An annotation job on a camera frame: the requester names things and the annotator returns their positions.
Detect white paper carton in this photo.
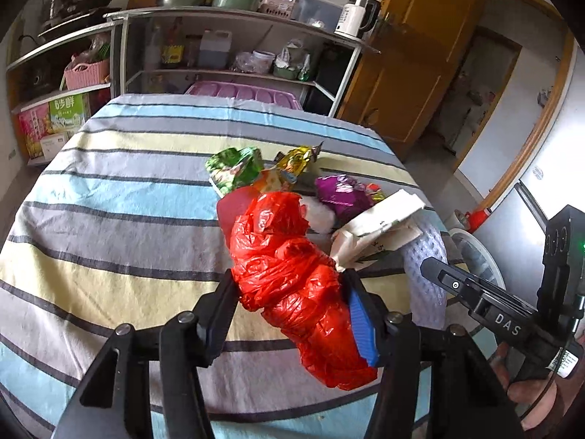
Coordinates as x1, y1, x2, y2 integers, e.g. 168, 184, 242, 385
329, 189, 424, 271

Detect red plastic bag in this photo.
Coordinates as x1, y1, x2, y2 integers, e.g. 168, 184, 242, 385
229, 191, 378, 390

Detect white tissue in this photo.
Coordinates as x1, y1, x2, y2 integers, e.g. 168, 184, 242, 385
299, 195, 336, 234

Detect purple snack wrapper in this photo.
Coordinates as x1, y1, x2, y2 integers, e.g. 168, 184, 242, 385
314, 176, 386, 224

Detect green snack wrapper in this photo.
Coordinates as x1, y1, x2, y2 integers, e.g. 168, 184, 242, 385
205, 147, 265, 197

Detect yellow snack wrapper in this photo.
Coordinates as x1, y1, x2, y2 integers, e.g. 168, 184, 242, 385
252, 144, 322, 193

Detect white trash bin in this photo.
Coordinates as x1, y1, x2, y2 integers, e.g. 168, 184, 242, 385
449, 228, 507, 289

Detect metal kitchen shelf rack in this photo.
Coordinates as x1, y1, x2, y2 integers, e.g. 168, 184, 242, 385
6, 7, 374, 116

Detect person's right hand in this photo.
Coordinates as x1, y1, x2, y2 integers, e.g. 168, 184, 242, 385
490, 342, 584, 433

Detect striped tablecloth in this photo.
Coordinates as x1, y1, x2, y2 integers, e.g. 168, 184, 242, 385
1, 94, 462, 438

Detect silver refrigerator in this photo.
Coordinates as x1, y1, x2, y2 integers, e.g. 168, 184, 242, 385
475, 49, 584, 305

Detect colourful cardboard box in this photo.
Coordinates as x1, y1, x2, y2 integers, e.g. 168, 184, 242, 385
18, 93, 91, 159

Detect pink plastic storage lid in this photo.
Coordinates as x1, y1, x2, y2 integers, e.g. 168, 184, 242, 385
185, 80, 302, 110

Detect wooden door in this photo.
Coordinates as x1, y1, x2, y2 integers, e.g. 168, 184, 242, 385
337, 0, 484, 155

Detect pink plastic basket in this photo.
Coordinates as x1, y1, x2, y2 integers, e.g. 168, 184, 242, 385
64, 56, 110, 90

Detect yellow label oil bottle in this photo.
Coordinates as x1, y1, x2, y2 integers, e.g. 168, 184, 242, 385
162, 17, 184, 67

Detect clear plastic jug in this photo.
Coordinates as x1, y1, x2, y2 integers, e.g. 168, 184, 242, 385
197, 30, 232, 70

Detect white electric kettle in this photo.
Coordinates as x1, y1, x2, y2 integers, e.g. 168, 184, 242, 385
334, 0, 381, 39

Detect clear plastic container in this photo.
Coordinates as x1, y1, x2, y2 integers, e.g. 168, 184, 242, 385
291, 0, 342, 33

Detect green metal basin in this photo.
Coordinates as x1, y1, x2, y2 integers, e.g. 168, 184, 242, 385
212, 0, 261, 12

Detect pink utensil basket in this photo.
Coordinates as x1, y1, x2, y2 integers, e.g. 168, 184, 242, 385
258, 0, 294, 20

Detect stacked black pans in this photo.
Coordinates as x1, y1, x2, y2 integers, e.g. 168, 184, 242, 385
38, 0, 112, 42

